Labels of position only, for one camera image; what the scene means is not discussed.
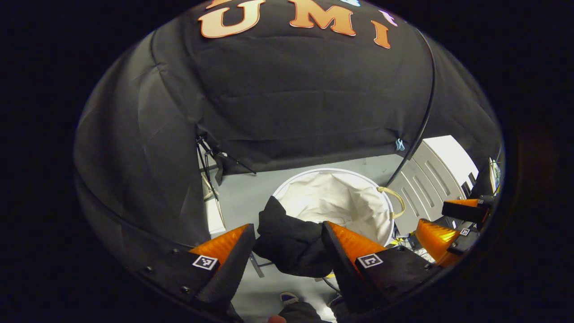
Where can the black metal clothes rack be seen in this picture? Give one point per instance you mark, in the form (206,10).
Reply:
(428,116)

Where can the blue clip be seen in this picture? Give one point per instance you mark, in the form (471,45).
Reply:
(399,145)

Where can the white board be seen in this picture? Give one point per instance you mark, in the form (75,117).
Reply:
(215,220)

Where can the white vented cabinet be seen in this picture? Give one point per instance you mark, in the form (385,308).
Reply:
(444,157)

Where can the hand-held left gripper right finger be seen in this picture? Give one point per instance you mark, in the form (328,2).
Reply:
(343,269)

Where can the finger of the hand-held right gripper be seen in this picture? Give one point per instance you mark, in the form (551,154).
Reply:
(437,240)
(462,211)

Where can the black backdrop cloth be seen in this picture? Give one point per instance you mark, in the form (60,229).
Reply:
(291,89)

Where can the dark blue shoe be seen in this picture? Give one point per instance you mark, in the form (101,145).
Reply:
(288,297)

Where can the black backdrop stand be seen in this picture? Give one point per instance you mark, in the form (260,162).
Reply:
(219,172)

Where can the white laundry hamper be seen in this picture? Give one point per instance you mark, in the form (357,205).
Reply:
(336,197)

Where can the person's dark trouser leg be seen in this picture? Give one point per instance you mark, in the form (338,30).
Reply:
(305,313)

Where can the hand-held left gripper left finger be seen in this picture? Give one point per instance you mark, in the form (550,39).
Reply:
(233,269)

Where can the black jacket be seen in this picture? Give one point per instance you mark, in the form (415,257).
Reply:
(291,242)

